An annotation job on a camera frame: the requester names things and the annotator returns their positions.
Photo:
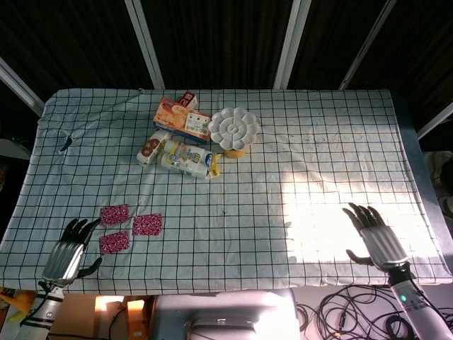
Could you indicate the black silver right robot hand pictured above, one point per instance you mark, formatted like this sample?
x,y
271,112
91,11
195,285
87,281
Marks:
x,y
384,244

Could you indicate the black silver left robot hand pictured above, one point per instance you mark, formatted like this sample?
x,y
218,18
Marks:
x,y
65,258

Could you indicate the pink patterned packet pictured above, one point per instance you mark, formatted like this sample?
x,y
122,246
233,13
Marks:
x,y
115,215
147,224
114,242

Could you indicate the brown cardboard box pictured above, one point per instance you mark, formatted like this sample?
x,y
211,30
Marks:
x,y
81,315

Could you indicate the white furniture piece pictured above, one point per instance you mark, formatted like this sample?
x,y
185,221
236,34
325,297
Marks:
x,y
12,148

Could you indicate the white brown cookie pack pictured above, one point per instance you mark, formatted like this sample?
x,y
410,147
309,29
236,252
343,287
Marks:
x,y
150,148

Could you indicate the white yellow plastic snack bag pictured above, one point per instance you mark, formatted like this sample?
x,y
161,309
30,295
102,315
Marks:
x,y
187,159

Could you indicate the white black checked tablecloth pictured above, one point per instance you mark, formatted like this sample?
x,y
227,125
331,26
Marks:
x,y
226,248

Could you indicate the grey robot torso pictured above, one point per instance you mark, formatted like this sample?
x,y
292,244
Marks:
x,y
226,311

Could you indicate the yellow tape roll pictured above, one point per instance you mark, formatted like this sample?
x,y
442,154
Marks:
x,y
235,153

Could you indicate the orange biscuit box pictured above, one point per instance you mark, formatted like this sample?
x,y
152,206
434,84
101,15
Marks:
x,y
173,113

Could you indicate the white flower paint palette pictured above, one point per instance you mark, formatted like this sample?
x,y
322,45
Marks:
x,y
231,127

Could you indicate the small red white box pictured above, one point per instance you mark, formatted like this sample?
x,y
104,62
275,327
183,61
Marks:
x,y
187,99

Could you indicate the dark brown curtain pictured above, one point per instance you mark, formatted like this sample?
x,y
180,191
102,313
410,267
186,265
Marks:
x,y
219,39

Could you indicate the white window frame post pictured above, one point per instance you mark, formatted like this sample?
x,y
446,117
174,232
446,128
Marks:
x,y
366,46
291,42
145,42
435,122
19,86

